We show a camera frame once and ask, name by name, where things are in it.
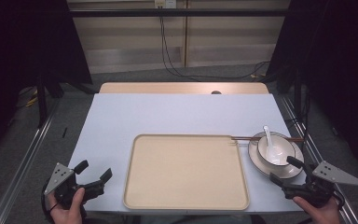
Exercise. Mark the white table cover board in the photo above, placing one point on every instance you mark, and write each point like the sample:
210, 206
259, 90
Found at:
174, 115

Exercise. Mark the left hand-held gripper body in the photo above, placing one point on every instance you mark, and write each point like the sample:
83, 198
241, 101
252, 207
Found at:
62, 183

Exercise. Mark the white bowl with dark rim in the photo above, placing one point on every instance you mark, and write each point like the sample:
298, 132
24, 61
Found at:
284, 146

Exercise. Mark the brown wooden chopstick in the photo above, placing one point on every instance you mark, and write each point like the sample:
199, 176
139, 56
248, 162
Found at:
245, 139

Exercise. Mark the light wooden table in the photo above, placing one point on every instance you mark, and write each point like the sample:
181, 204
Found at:
167, 87

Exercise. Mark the black horizontal bar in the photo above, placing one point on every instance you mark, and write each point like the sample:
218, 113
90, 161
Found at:
180, 12

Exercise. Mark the black curtain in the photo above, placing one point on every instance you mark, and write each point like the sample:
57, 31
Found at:
338, 62
21, 46

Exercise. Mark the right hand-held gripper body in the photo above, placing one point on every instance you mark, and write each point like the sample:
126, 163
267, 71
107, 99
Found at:
320, 183

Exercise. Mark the white ceramic spoon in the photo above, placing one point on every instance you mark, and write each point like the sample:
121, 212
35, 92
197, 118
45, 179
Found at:
268, 138

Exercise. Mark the beige rectangular tray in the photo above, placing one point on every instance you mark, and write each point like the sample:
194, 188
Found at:
186, 174

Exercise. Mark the white plate with dark rim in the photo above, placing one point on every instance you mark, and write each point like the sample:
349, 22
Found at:
259, 163

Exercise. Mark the white wall socket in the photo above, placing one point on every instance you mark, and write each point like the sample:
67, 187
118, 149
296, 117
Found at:
165, 3

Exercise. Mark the small black stick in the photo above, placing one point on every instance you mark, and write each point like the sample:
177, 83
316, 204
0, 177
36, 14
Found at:
64, 132

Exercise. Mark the person's right hand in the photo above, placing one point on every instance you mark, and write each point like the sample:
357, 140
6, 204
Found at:
321, 214

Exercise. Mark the black metal stand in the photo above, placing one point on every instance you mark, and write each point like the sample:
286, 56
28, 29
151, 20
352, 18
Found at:
42, 102

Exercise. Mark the person's left hand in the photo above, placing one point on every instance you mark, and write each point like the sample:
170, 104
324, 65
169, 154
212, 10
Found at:
70, 211

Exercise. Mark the metal floor rail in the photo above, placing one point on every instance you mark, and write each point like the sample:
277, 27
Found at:
24, 161
310, 146

